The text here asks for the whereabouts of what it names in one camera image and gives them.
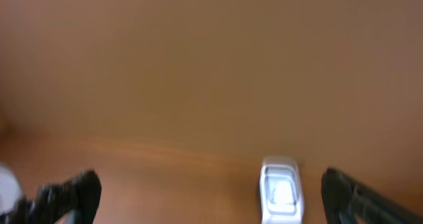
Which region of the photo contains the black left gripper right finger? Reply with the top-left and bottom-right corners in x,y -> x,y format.
321,167 -> 422,224

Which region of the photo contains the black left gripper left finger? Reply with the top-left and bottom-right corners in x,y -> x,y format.
6,170 -> 102,224

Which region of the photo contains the grey plastic mesh basket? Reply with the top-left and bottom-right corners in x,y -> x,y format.
0,163 -> 24,213

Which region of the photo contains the white barcode scanner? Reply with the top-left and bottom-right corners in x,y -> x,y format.
259,156 -> 305,224

